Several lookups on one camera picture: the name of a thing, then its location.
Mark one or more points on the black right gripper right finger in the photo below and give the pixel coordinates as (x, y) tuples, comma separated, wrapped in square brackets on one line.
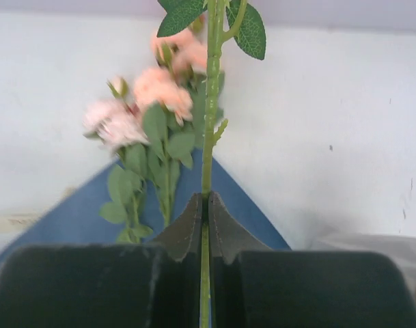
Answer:
[(253, 285)]

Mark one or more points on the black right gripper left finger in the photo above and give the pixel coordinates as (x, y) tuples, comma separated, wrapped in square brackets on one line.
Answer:
[(156, 284)]

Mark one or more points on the blue wrapping paper sheet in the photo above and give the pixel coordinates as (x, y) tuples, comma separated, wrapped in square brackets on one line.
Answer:
[(77, 220)]

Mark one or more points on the pale pink rose stem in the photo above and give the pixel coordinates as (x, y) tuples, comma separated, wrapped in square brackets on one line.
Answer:
[(152, 140)]

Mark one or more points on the peach rose bud stem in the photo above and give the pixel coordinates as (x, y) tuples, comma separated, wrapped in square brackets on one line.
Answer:
[(237, 20)]

